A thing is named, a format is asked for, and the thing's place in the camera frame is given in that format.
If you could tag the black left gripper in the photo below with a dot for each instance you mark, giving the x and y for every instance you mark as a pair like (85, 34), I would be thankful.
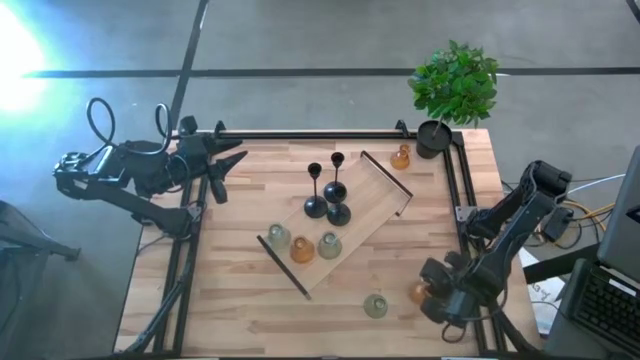
(195, 155)

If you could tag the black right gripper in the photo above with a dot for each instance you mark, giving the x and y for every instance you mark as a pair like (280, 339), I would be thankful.
(455, 295)

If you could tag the amber glass candle holder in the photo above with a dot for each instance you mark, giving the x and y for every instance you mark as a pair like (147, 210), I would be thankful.
(400, 159)
(302, 250)
(416, 293)

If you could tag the green glass candle holder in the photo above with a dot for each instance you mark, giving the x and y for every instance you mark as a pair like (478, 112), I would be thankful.
(375, 305)
(329, 246)
(278, 237)

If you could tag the black metal candlestick holder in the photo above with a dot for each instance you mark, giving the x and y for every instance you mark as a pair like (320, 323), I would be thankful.
(339, 215)
(316, 206)
(335, 192)

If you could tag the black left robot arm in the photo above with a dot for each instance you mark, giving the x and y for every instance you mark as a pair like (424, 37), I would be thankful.
(125, 202)

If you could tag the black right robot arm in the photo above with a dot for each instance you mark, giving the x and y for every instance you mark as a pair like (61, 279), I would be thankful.
(525, 210)

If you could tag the black table clamp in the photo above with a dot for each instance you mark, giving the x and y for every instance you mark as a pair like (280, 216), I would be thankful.
(401, 127)
(219, 128)

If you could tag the white paper sheet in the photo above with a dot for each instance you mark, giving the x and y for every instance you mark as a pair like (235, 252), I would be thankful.
(542, 300)

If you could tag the dark grey desk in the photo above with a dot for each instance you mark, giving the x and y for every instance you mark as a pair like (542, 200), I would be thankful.
(560, 340)

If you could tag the black power adapter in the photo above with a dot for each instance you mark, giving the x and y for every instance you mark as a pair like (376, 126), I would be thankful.
(559, 224)

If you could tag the artificial green plant black pot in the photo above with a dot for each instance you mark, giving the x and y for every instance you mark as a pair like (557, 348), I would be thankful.
(434, 141)

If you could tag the black computer keyboard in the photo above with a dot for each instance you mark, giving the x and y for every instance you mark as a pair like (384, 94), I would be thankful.
(605, 310)

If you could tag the grey computer monitor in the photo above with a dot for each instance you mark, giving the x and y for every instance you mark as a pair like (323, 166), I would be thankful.
(622, 225)

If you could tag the black stand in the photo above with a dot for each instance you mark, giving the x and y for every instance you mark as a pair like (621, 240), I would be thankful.
(30, 240)

